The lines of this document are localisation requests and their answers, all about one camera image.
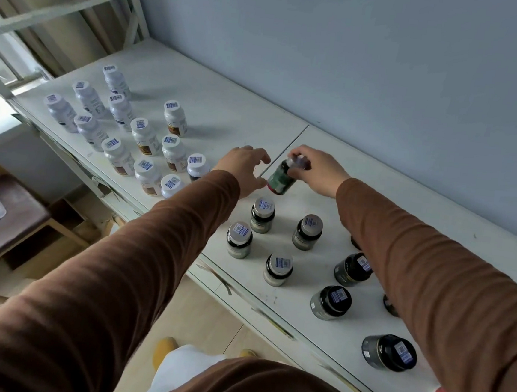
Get person's left hand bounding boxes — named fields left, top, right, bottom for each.
left=210, top=142, right=273, bottom=203

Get person's right hand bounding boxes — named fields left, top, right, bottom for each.
left=284, top=143, right=354, bottom=200

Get green pill bottle grey cap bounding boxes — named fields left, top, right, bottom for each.
left=265, top=152, right=310, bottom=198

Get person's left forearm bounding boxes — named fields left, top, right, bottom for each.
left=26, top=154, right=243, bottom=349

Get person's right forearm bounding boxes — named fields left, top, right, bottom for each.
left=322, top=177, right=517, bottom=375

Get group of dark glass jars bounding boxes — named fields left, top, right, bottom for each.
left=216, top=194, right=431, bottom=374

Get group of white plastic bottles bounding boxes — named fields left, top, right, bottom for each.
left=36, top=59, right=219, bottom=203

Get person's yellow left slipper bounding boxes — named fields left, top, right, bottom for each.
left=152, top=335, right=180, bottom=373

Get person's white trousers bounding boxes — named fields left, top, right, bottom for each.
left=142, top=340, right=229, bottom=392

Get person's brown shirt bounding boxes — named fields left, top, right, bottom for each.
left=164, top=350, right=381, bottom=392

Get wooden chair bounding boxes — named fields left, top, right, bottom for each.
left=0, top=149, right=109, bottom=295

